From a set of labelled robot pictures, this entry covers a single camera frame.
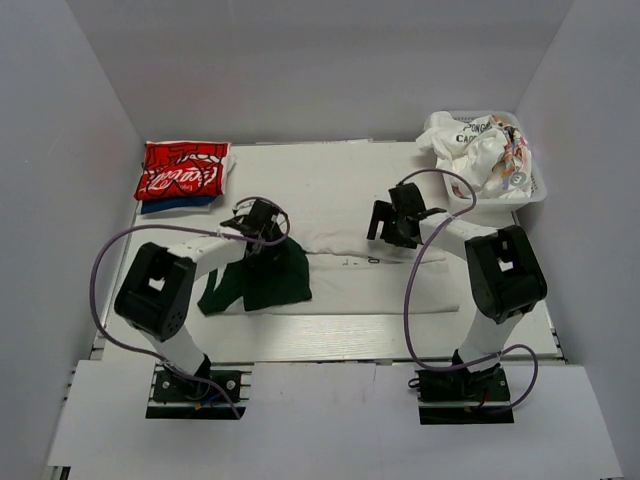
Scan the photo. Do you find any green and white t shirt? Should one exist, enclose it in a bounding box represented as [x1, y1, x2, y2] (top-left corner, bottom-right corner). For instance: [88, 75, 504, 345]
[197, 227, 464, 317]

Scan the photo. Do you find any white colourful print t shirt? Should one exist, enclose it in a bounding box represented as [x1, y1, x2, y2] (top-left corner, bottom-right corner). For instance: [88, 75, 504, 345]
[416, 111, 532, 200]

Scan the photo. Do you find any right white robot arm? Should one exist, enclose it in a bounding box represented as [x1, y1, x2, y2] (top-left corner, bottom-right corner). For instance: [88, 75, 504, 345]
[366, 183, 548, 399]

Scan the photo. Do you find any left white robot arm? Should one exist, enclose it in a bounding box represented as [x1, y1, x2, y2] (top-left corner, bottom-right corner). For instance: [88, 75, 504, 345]
[114, 197, 291, 399]

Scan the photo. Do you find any white plastic basket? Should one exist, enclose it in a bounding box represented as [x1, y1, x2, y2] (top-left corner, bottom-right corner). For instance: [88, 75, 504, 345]
[416, 111, 546, 212]

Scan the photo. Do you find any folded white shirt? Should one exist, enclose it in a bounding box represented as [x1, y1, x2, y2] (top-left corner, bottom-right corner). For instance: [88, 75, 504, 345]
[220, 153, 236, 195]

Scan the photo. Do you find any folded red coca-cola shirt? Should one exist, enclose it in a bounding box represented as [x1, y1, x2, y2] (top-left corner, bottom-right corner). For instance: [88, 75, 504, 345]
[134, 141, 231, 201]

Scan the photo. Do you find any folded blue shirt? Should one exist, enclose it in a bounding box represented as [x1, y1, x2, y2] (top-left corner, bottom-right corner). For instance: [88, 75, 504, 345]
[140, 195, 217, 215]

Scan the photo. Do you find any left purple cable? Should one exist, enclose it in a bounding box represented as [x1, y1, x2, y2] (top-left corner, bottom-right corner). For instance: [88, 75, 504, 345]
[92, 197, 292, 419]

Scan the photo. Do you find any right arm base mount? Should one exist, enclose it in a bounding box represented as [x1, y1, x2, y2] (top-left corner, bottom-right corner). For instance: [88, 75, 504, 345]
[408, 353, 514, 426]

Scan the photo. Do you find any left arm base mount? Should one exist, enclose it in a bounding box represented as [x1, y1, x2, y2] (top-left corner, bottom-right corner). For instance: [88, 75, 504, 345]
[145, 364, 253, 420]

